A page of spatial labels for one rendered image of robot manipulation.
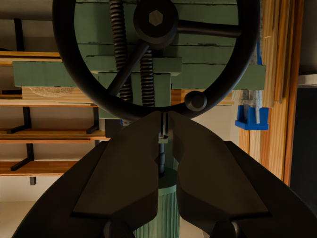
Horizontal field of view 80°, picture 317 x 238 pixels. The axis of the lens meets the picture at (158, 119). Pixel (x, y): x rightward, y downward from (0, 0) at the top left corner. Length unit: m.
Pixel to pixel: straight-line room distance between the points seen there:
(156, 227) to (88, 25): 0.60
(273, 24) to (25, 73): 1.72
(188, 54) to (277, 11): 1.49
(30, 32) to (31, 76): 2.86
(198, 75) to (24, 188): 3.57
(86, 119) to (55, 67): 2.57
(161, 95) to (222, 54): 0.19
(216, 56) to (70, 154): 3.00
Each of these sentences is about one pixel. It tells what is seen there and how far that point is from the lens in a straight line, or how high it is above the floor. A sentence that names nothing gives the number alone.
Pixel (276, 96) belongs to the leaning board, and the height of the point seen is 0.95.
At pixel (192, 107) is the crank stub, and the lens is 0.23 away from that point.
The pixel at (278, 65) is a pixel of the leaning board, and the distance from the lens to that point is 1.84.
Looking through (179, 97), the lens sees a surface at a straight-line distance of 0.57.
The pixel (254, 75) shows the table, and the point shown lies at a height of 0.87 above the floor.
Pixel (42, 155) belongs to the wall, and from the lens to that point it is 3.48.
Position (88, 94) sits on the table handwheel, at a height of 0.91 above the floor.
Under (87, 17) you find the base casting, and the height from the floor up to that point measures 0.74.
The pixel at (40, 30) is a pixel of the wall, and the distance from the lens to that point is 3.35.
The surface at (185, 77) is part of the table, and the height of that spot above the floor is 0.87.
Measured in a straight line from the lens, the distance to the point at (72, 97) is 0.68.
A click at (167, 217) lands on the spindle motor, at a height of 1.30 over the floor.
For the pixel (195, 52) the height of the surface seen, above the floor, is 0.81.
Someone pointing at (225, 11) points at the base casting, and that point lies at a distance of 0.52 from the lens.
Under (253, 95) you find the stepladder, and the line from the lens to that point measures 1.35.
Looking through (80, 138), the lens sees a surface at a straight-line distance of 2.64.
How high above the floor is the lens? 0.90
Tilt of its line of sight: 9 degrees up
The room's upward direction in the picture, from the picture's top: 179 degrees counter-clockwise
